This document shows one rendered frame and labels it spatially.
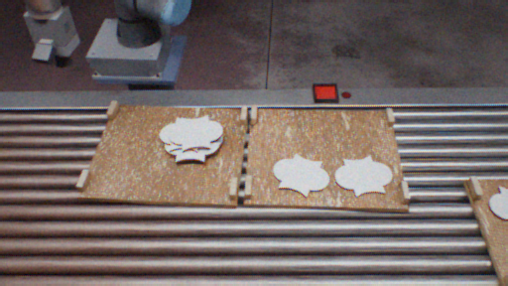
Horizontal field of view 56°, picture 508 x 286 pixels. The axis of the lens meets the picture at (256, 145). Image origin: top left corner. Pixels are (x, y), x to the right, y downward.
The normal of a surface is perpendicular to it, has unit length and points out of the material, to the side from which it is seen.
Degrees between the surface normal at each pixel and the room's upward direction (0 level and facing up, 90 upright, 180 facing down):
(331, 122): 0
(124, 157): 0
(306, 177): 0
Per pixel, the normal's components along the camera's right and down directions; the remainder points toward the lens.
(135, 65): -0.06, 0.73
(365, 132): -0.02, -0.68
